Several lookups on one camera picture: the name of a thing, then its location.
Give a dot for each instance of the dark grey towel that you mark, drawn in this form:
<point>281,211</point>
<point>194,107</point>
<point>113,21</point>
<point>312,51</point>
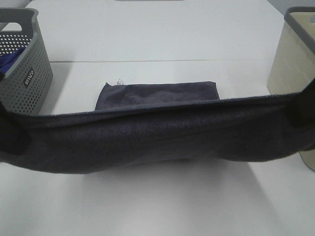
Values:
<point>254,129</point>

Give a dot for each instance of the grey perforated plastic basket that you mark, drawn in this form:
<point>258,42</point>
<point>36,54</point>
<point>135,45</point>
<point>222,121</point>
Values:
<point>26,83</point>

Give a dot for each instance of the beige basket with grey rim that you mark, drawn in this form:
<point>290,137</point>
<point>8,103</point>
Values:
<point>292,78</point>

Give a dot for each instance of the blue cloth in basket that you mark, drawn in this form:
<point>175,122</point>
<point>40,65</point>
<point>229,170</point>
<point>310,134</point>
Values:
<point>8,60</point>

